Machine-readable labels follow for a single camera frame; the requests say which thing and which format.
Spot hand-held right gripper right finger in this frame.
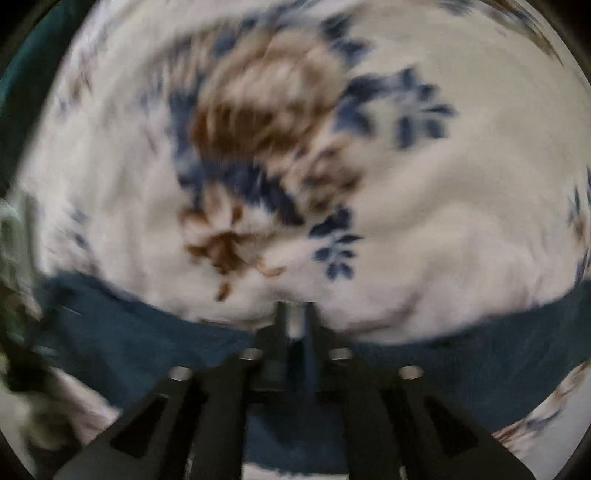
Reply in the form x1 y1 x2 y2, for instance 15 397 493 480
302 301 537 480

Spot dark blue pants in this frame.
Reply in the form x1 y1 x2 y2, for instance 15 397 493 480
39 271 591 476

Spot dark teal cloth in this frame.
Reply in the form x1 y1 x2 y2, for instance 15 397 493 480
0 0 90 185

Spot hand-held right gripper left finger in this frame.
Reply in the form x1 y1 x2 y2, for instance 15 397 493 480
53 301 291 480

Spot floral printed blanket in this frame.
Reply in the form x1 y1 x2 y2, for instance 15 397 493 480
0 0 591 480

